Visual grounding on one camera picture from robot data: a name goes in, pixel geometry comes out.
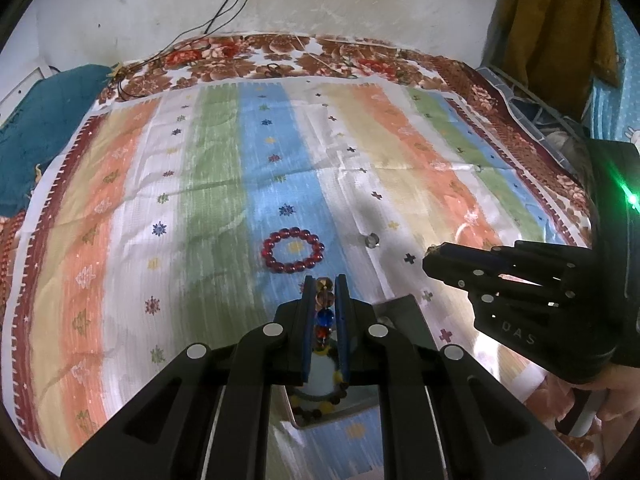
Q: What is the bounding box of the person's right hand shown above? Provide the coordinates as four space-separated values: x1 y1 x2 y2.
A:
552 362 640 436

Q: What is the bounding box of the red bead bracelet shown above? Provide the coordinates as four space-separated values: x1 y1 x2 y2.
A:
262 227 326 275

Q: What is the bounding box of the multicoloured glass bead bracelet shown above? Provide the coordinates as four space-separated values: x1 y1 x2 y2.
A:
311 276 337 357

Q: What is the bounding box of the mustard yellow garment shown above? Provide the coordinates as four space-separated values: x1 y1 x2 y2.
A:
492 0 622 122

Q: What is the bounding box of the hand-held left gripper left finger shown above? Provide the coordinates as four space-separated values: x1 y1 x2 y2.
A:
60 276 315 480

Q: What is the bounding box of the brown and yellow bead bracelet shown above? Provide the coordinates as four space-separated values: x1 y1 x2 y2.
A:
292 370 352 424

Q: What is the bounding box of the teal pillow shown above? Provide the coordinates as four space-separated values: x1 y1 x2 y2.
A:
0 64 114 217

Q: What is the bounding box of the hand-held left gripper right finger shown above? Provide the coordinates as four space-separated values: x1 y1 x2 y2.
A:
336 274 589 480

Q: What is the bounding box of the clear plastic crate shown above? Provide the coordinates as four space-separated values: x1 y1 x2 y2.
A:
475 65 597 182

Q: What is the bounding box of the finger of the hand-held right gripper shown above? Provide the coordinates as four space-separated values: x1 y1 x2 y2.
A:
423 259 577 312
424 241 594 282

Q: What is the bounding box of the blue printed cloth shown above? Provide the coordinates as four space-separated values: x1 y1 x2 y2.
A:
585 0 640 152

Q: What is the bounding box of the striped pastel cloth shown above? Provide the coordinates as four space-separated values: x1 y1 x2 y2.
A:
0 77 601 463

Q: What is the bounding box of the silver metal tin box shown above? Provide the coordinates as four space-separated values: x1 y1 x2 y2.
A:
272 295 437 431

